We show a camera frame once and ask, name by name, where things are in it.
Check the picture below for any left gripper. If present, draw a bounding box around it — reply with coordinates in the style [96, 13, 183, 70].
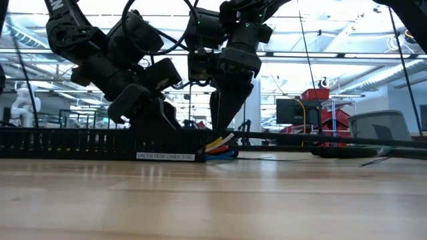
[71, 55, 183, 134]

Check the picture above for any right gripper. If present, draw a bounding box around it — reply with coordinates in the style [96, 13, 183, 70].
[209, 48, 263, 131]

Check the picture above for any white cable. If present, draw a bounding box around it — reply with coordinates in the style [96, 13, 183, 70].
[206, 132, 236, 153]

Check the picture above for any black raceway cover strip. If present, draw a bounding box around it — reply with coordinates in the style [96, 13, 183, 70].
[205, 130, 427, 150]

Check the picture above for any black slotted cable raceway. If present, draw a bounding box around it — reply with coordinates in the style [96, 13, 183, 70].
[0, 128, 206, 163]

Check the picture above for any white pillar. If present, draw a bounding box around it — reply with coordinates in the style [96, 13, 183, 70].
[245, 77, 262, 131]

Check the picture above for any black monitor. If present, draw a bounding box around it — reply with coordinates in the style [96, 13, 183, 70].
[276, 98, 323, 127]

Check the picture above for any red storage bin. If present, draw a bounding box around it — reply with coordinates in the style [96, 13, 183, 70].
[301, 88, 331, 101]

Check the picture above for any stack of red bins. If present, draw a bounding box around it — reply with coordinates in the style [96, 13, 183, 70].
[320, 109, 353, 147]

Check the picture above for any long ceiling light bar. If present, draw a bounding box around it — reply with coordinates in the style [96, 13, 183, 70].
[0, 49, 427, 59]

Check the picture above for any white robot figure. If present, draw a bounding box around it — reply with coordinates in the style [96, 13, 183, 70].
[9, 83, 42, 128]

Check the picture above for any black camera stand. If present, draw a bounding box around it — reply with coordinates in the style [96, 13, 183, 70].
[188, 81, 248, 133]

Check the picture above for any yellow hanging cable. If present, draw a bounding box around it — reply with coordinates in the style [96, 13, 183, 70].
[293, 97, 307, 147]

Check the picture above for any silver ventilation duct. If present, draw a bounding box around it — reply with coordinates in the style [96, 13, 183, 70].
[340, 59, 424, 95]

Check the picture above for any black aluminium frame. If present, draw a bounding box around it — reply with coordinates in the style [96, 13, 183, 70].
[388, 148, 427, 161]

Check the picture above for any black ceiling cable reel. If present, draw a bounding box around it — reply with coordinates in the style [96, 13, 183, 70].
[404, 29, 418, 45]

